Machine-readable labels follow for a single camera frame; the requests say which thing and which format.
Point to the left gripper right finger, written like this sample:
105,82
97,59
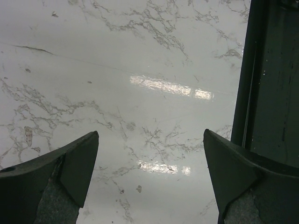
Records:
249,188

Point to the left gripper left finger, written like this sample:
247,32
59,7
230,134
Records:
51,188

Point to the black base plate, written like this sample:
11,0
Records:
266,119

